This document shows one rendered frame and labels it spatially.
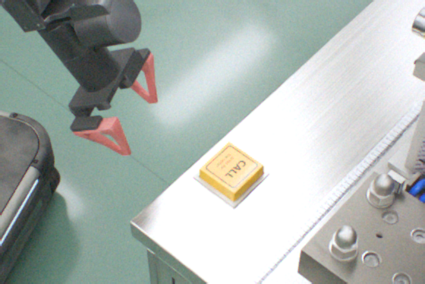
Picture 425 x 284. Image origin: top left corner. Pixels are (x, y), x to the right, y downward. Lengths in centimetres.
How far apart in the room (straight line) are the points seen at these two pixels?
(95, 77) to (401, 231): 43
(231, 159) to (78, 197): 115
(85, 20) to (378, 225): 44
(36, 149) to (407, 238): 128
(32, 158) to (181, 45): 75
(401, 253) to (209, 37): 175
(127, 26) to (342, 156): 46
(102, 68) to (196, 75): 156
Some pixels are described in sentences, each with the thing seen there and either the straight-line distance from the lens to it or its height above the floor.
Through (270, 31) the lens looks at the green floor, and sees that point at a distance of 277.
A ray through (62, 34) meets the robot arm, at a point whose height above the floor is 121.
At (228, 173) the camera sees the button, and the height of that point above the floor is 92.
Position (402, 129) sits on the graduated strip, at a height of 90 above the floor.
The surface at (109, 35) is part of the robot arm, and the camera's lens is 101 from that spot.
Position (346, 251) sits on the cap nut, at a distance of 106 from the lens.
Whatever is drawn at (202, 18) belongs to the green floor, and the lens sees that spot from 281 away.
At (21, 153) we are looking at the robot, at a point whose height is 24.
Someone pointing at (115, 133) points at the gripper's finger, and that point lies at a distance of 109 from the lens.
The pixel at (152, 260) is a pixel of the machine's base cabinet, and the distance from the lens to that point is 129.
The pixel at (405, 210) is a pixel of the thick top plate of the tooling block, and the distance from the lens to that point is 113.
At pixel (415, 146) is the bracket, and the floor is 97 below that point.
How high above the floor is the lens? 195
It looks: 52 degrees down
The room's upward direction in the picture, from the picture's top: straight up
